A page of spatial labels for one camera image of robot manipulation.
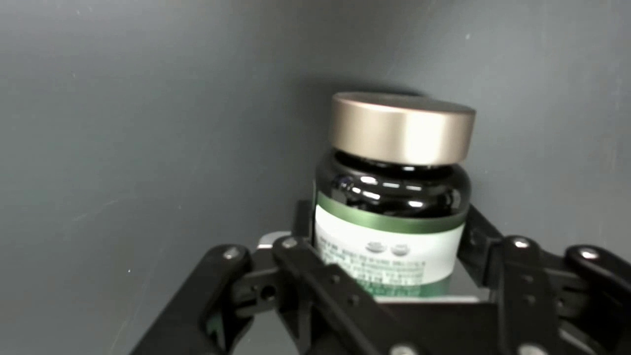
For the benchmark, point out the dark vial with bronze cap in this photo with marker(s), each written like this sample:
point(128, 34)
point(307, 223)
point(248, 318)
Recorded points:
point(390, 195)

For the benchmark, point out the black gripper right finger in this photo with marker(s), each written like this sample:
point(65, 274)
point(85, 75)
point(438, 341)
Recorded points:
point(576, 302)

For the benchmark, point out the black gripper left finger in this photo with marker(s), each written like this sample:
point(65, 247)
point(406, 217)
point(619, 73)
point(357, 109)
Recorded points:
point(231, 286)

